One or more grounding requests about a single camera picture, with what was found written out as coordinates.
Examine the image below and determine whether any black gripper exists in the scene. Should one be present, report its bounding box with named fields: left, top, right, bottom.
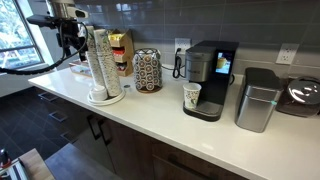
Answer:
left=56, top=18, right=88, bottom=63

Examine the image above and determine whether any black coffee machine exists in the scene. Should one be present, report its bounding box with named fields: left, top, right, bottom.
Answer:
left=182, top=40, right=240, bottom=122

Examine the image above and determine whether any red black object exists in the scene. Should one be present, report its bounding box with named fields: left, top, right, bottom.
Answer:
left=0, top=148, right=12, bottom=168

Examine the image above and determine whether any black wrist mount bar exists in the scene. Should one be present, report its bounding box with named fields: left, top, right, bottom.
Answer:
left=26, top=14, right=63, bottom=28

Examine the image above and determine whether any white empty wall outlet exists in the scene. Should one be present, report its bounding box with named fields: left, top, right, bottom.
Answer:
left=275, top=43, right=300, bottom=66

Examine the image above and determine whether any slim patterned paper cup stack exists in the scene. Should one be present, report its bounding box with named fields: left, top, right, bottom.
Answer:
left=84, top=25, right=106, bottom=88

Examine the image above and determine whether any flat packet tray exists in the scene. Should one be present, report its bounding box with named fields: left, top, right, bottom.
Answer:
left=68, top=60, right=93, bottom=78

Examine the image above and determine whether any white round tray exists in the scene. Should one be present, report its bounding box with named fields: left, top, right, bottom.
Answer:
left=87, top=88, right=126, bottom=107

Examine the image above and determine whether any wooden condiment organizer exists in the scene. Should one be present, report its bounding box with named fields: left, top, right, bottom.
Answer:
left=108, top=29, right=135, bottom=78

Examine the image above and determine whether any wire coffee pod carousel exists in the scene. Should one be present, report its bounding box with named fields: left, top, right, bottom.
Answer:
left=132, top=48, right=164, bottom=94

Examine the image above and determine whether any long black drawer handle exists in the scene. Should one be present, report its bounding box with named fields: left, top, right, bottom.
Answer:
left=166, top=154, right=218, bottom=180

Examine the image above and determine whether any window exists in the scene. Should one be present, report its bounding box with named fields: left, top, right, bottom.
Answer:
left=0, top=0, right=44, bottom=70

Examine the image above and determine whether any black power cord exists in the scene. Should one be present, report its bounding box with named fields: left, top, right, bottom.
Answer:
left=161, top=47, right=187, bottom=80

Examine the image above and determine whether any light wooden table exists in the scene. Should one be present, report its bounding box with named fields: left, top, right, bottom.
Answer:
left=18, top=148, right=56, bottom=180

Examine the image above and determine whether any stainless steel bin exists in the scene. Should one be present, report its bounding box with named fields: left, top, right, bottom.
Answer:
left=234, top=67, right=284, bottom=134

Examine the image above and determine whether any black cabinet door handle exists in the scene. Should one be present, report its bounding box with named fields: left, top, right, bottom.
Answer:
left=87, top=114, right=102, bottom=141
left=97, top=118, right=113, bottom=147

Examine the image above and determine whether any white wall outlet with plug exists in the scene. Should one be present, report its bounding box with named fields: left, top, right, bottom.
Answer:
left=174, top=37, right=192, bottom=56

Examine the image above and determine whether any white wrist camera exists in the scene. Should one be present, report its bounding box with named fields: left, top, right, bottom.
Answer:
left=66, top=7, right=90, bottom=20

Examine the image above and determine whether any wide patterned paper cup stack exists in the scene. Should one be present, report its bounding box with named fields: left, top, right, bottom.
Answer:
left=93, top=28, right=123, bottom=98

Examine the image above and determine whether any white cup lid stack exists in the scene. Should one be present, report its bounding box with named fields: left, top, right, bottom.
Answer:
left=89, top=84, right=109, bottom=102

